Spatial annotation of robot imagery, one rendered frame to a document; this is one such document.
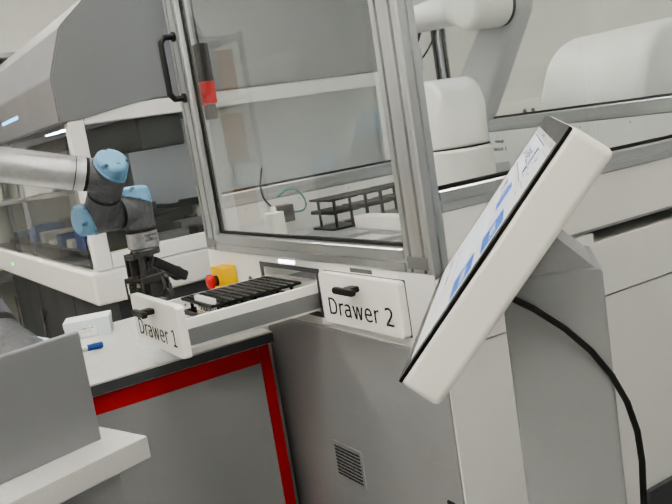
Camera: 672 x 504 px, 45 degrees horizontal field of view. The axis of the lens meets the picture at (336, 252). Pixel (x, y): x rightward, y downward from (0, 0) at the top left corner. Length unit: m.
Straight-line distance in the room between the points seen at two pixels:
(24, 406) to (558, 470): 0.84
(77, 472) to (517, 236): 0.86
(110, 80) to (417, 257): 1.40
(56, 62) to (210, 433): 1.20
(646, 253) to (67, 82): 1.68
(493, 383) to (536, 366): 0.55
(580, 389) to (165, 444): 1.17
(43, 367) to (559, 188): 0.93
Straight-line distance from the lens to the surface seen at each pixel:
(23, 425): 1.43
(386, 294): 1.55
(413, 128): 1.42
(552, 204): 0.81
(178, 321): 1.65
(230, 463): 2.06
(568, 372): 1.04
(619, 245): 1.80
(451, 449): 1.56
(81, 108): 2.57
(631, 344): 1.86
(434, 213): 1.45
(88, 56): 2.60
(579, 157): 0.80
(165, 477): 2.00
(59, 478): 1.39
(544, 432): 1.06
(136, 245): 1.98
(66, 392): 1.46
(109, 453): 1.43
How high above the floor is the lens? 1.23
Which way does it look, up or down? 9 degrees down
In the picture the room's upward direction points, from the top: 9 degrees counter-clockwise
